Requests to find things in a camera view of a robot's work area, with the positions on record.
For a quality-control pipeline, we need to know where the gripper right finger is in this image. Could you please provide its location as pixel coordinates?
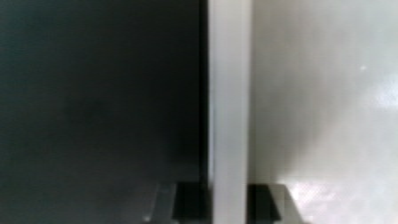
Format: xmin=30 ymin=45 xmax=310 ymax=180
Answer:
xmin=246 ymin=184 xmax=301 ymax=224

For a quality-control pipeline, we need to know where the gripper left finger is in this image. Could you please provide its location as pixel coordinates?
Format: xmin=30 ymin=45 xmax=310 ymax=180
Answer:
xmin=143 ymin=182 xmax=209 ymax=224

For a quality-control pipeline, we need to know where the white desk top tray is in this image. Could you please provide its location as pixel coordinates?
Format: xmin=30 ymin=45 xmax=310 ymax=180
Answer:
xmin=207 ymin=0 xmax=398 ymax=224

